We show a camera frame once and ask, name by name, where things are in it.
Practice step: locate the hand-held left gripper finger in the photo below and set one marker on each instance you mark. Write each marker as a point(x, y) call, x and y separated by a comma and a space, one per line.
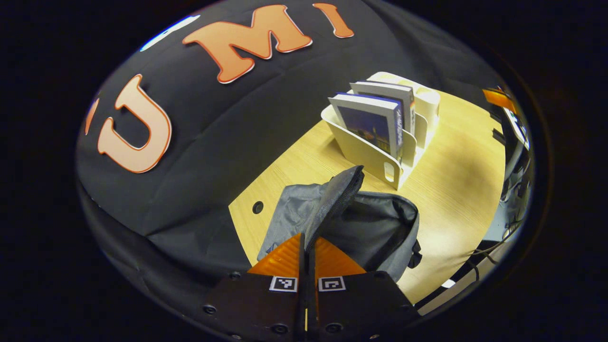
point(302, 304)
point(312, 304)

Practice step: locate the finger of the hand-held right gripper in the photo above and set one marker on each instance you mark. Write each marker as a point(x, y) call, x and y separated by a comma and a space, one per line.
point(498, 99)

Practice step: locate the grey schoolbag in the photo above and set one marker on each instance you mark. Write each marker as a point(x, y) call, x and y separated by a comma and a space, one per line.
point(375, 228)

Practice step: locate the portrait cover book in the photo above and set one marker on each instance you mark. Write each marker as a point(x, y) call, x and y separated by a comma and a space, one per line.
point(384, 91)

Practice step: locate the blue cover book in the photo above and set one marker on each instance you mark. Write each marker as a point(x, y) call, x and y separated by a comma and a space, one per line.
point(365, 123)

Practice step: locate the white bookshelf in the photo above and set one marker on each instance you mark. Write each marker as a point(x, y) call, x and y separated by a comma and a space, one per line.
point(365, 156)

